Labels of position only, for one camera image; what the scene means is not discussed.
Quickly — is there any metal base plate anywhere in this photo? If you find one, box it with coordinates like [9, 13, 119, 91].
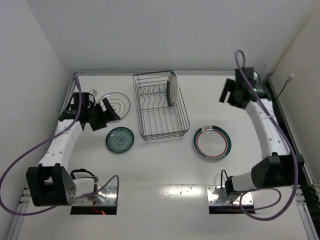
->
[72, 185, 118, 207]
[206, 185, 254, 207]

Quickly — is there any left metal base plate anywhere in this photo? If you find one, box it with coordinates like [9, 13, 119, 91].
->
[72, 185, 118, 207]

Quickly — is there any aluminium frame rail right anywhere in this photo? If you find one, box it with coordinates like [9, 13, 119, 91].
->
[266, 74, 320, 240]

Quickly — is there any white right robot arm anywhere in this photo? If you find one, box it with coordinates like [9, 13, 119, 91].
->
[220, 67, 305, 195]

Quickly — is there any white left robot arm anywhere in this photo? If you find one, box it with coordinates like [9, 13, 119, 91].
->
[26, 92, 120, 207]

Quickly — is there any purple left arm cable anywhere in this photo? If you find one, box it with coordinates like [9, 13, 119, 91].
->
[0, 76, 120, 216]

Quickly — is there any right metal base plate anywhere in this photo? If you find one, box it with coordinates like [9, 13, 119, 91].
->
[206, 185, 254, 207]

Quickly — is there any white plate with teal rim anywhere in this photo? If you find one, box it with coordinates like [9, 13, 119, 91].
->
[98, 92, 131, 119]

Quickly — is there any green red rimmed plate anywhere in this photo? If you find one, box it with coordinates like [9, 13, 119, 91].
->
[166, 70, 179, 107]
[192, 125, 232, 162]

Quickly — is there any black cable with white plug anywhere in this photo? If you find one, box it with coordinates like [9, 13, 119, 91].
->
[276, 73, 295, 101]

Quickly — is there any grey wire dish rack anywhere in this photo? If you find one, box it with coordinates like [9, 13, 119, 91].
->
[132, 70, 190, 142]

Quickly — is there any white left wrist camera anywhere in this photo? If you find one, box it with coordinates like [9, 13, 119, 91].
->
[89, 89, 98, 97]

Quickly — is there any blue floral green plate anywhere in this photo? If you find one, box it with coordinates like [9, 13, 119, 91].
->
[105, 126, 135, 154]

